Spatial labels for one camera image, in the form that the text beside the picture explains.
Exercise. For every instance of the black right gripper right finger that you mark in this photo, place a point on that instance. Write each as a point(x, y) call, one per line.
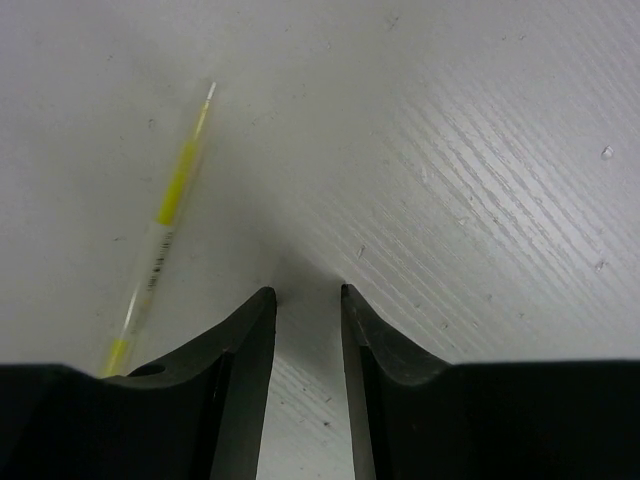
point(414, 416)

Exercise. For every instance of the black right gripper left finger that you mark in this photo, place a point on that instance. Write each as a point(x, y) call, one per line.
point(196, 412)

